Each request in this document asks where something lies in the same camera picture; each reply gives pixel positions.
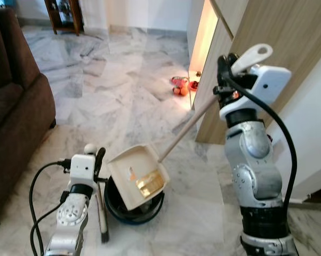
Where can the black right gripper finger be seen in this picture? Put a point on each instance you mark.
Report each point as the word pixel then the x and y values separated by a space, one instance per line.
pixel 224 64

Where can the wooden broom with white knob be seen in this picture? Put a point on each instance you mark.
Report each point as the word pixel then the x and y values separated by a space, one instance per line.
pixel 103 213

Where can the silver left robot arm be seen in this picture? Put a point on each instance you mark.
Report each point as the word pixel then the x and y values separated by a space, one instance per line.
pixel 70 218

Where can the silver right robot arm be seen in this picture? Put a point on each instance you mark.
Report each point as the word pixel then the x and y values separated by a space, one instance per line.
pixel 254 176

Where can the red orange toy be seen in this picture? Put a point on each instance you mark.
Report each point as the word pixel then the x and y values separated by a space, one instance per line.
pixel 181 85

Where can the golden shiny scrap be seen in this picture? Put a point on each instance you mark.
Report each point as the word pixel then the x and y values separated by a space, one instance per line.
pixel 150 184

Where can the black round bin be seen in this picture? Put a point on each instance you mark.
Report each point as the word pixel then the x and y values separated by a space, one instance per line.
pixel 134 216

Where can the brown sofa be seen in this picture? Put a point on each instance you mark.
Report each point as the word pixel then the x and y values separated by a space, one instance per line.
pixel 16 106

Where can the dark wooden shelf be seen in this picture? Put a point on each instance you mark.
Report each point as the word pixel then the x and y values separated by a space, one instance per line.
pixel 64 13

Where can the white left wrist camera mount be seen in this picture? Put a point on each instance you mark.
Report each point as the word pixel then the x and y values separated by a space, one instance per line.
pixel 83 169

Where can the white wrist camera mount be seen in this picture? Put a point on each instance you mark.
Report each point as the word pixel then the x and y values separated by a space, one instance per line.
pixel 83 169
pixel 270 85

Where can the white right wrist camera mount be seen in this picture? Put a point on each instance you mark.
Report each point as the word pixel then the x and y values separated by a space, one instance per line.
pixel 270 85

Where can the light wood wall panel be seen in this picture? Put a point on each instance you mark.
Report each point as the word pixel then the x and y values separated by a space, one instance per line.
pixel 288 32

